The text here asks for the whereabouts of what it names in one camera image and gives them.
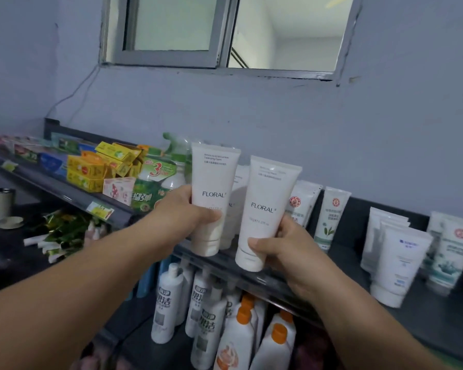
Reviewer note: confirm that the green spray cleaner twin pack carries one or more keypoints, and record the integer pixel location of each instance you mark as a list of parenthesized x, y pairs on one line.
[(150, 196)]

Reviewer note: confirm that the pink white floral box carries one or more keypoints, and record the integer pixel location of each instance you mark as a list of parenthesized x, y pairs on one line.
[(117, 192)]

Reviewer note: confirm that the teal toothpaste box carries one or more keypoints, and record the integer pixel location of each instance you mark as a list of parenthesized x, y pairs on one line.
[(69, 144)]

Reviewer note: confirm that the person's left hand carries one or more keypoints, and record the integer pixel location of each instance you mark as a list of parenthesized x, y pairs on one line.
[(181, 223)]

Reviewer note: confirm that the red toothpaste box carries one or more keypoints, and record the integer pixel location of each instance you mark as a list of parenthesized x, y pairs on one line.
[(25, 153)]

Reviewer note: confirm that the grey framed window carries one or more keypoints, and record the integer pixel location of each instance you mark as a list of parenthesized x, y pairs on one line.
[(166, 59)]

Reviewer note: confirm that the person's right forearm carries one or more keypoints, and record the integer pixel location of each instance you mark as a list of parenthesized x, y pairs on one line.
[(362, 335)]

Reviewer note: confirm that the dark grey shelf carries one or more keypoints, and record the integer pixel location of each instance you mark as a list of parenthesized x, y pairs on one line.
[(440, 315)]

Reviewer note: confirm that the pale pink toothpaste box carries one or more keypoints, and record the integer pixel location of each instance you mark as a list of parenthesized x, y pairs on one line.
[(7, 139)]

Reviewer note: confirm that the row of green-leaf tubes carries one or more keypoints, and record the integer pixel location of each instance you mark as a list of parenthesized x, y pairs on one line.
[(332, 215)]

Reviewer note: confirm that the person's left forearm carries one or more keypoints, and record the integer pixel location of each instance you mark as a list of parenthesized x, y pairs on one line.
[(61, 304)]

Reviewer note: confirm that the stack of yellow boxes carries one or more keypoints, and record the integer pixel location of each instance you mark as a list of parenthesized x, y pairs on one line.
[(85, 171)]

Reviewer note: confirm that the green leafy packet bundle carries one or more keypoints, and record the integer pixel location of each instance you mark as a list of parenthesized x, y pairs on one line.
[(65, 231)]

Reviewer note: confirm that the yellow white price tag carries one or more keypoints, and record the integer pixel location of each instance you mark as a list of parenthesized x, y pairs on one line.
[(9, 166), (100, 211)]

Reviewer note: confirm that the person's right hand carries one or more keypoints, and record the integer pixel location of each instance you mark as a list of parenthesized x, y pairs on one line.
[(301, 262)]

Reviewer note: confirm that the white cup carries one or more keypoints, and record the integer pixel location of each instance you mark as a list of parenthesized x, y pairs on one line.
[(0, 206)]

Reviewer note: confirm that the blue toothpaste box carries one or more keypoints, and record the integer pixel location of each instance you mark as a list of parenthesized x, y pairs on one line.
[(52, 163)]

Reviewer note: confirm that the white air conditioner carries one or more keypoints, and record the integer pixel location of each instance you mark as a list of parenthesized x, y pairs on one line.
[(239, 59)]

